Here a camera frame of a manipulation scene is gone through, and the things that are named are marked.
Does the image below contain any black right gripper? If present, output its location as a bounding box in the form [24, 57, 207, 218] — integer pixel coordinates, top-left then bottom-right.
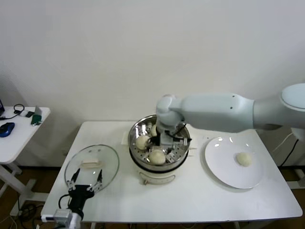
[147, 135, 162, 146]

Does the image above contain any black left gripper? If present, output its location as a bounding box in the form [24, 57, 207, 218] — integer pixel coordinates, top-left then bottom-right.
[67, 168, 103, 217]

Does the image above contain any round glass pot lid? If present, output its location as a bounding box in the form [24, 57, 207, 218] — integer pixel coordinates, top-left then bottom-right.
[64, 144, 120, 193]

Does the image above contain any perforated steel steamer basket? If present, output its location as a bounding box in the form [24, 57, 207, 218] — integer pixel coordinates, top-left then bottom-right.
[121, 115, 199, 173]

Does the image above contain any white electric cooking pot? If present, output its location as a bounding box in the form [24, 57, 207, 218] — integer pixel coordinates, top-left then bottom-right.
[130, 147, 198, 186]

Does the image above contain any white round plate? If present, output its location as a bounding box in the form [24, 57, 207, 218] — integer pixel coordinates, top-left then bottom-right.
[204, 136, 264, 190]

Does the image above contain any white side table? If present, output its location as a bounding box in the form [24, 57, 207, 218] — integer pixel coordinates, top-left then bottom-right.
[285, 167, 305, 190]
[0, 106, 51, 215]

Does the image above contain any green small object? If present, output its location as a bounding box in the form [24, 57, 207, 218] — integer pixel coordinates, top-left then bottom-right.
[30, 114, 43, 126]

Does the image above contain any blue computer mouse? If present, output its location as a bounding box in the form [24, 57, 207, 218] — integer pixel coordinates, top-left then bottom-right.
[0, 123, 15, 138]

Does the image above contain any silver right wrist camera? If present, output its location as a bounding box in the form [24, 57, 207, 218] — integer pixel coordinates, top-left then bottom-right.
[160, 132, 189, 148]

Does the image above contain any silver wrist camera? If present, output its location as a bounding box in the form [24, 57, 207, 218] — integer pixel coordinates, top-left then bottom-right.
[160, 132, 189, 148]
[41, 209, 72, 225]

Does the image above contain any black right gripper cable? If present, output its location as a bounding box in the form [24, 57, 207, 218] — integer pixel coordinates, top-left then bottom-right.
[166, 123, 193, 142]

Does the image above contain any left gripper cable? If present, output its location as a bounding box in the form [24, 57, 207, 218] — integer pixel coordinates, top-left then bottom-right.
[59, 194, 72, 210]

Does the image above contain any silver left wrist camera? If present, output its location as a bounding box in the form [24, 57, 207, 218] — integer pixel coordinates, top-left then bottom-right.
[41, 209, 72, 225]

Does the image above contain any black floor cable bundle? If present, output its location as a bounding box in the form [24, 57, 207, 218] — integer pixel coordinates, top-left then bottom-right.
[9, 202, 45, 229]

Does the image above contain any thin black desk cable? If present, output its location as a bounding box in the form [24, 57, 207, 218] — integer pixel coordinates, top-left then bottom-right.
[0, 112, 21, 121]

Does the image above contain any black cable loop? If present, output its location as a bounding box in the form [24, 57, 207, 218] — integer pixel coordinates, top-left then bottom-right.
[13, 104, 26, 115]

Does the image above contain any white hanging cable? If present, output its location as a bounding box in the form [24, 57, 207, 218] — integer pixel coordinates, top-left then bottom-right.
[271, 133, 294, 153]

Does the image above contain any black hanging cable with plug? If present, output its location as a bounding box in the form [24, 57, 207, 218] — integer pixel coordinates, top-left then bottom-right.
[280, 138, 300, 167]

